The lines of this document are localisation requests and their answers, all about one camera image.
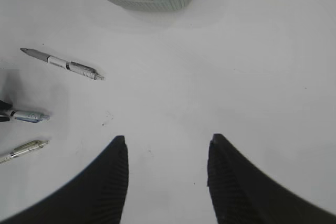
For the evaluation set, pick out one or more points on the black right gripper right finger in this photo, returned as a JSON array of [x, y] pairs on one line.
[[241, 193]]

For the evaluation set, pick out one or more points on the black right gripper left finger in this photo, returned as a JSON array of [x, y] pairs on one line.
[[96, 195]]

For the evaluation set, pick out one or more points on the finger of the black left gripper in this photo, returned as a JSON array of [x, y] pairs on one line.
[[4, 107]]

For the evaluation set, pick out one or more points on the grey blue pen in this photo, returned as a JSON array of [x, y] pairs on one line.
[[28, 116]]

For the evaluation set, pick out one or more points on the cream coloured pen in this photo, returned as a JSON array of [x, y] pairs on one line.
[[24, 149]]

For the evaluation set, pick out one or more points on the grey pen near basket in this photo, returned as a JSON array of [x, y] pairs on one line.
[[67, 65]]

